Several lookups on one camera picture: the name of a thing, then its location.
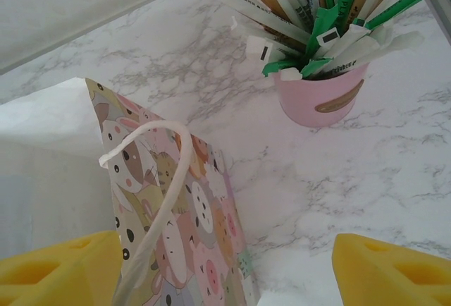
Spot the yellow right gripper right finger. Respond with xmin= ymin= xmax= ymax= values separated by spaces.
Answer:
xmin=333 ymin=233 xmax=451 ymax=306

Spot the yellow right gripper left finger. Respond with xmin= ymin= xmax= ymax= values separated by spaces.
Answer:
xmin=0 ymin=230 xmax=123 ymax=306

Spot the cartoon animal print paper bag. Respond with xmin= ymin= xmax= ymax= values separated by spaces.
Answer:
xmin=0 ymin=76 xmax=260 ymax=306

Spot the pink straw holder cup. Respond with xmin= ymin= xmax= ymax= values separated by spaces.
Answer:
xmin=274 ymin=61 xmax=370 ymax=127

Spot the white wrapped straw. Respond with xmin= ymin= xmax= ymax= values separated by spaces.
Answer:
xmin=316 ymin=30 xmax=424 ymax=74
xmin=149 ymin=0 xmax=313 ymax=46

